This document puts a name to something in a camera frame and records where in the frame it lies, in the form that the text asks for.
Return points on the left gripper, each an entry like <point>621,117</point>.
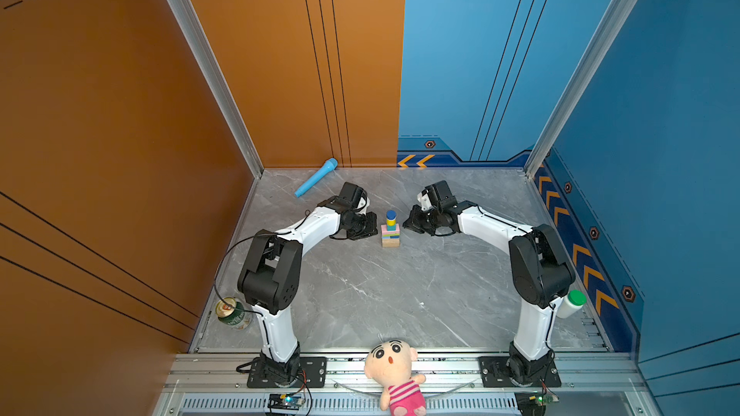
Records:
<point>371,227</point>

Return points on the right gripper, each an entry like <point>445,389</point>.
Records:
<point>413,223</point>

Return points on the pink rectangular block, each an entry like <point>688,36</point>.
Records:
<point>388,234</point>

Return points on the natural wood rectangular block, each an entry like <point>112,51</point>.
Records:
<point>391,243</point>

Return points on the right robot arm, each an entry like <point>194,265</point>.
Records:
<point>540,266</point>

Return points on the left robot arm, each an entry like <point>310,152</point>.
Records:
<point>270,276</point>

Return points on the cyan toy microphone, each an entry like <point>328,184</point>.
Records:
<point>329,166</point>

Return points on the plush doll pink shirt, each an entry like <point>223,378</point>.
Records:
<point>390,365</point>

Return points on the white tape roll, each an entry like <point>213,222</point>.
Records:
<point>232,313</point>

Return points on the white bottle green cap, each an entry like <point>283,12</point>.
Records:
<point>572,303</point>

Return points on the left circuit board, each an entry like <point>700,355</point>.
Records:
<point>285,404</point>

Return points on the circuit board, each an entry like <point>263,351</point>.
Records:
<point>285,404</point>
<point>535,404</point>

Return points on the right circuit board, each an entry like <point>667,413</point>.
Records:
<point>535,404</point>

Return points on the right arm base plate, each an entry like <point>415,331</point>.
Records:
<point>505,371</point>

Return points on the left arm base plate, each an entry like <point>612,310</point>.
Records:
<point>286,372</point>

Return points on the aluminium front rail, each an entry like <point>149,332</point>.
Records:
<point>593,383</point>

